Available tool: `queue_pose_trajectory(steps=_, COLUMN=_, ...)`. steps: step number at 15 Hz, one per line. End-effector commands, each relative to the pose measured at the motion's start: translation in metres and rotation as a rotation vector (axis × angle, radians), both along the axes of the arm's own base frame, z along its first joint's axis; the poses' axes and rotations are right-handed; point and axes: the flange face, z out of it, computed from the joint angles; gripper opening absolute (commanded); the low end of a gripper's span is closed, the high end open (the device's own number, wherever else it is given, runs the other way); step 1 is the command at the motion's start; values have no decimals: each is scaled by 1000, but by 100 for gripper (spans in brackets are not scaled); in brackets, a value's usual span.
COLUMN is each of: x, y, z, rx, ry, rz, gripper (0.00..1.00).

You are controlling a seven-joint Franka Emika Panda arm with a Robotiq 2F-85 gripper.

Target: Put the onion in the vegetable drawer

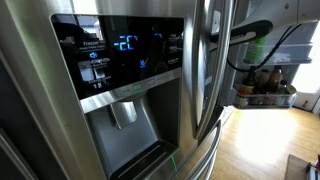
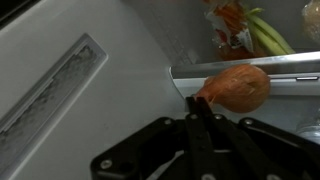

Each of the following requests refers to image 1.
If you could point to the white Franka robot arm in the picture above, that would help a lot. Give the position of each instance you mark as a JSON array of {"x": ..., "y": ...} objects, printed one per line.
[{"x": 266, "y": 10}]

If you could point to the steel dispenser paddle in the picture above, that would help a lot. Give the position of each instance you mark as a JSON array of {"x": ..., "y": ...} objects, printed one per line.
[{"x": 123, "y": 113}]

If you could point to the black dispenser control panel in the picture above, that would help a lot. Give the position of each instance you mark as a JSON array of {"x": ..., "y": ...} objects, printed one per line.
[{"x": 116, "y": 66}]

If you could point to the dark dispenser drip tray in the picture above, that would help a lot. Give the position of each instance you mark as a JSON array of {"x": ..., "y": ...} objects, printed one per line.
[{"x": 143, "y": 163}]

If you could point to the red capped jar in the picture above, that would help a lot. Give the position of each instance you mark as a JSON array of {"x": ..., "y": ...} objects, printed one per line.
[{"x": 242, "y": 100}]

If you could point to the dark soy sauce bottle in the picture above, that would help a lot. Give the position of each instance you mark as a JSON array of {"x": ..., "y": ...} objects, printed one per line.
[{"x": 248, "y": 81}]

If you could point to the cloudy pale bottle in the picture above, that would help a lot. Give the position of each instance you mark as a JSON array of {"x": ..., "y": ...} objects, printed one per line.
[{"x": 261, "y": 81}]

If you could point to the green tea bottle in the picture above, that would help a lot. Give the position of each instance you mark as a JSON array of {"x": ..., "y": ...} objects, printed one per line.
[{"x": 256, "y": 50}]

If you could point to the clear door bin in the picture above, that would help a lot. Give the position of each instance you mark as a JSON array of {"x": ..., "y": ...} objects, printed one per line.
[{"x": 266, "y": 100}]

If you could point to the orange labelled brown bottle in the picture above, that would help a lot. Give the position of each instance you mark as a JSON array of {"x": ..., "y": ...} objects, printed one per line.
[{"x": 273, "y": 80}]

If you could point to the steel fridge door with dispenser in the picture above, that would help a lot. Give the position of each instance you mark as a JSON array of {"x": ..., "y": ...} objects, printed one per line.
[{"x": 33, "y": 100}]

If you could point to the small lidded jar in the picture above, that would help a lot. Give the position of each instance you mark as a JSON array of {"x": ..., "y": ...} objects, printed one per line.
[{"x": 289, "y": 89}]

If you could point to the white door shelf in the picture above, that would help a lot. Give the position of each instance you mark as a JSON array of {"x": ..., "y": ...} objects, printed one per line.
[{"x": 290, "y": 53}]

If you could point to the open fridge door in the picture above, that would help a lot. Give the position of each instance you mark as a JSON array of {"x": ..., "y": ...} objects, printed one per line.
[{"x": 300, "y": 36}]

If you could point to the brown wooden furniture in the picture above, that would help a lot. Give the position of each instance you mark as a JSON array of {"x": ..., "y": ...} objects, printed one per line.
[{"x": 296, "y": 168}]

